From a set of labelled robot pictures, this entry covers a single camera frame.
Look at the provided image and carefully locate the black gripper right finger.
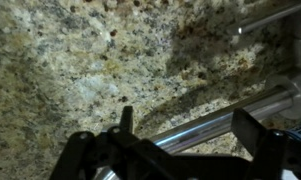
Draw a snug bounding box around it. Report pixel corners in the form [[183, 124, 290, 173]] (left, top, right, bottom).
[[230, 108, 290, 180]]

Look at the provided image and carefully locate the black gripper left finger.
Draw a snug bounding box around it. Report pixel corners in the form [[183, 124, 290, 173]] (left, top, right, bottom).
[[49, 105, 178, 180]]

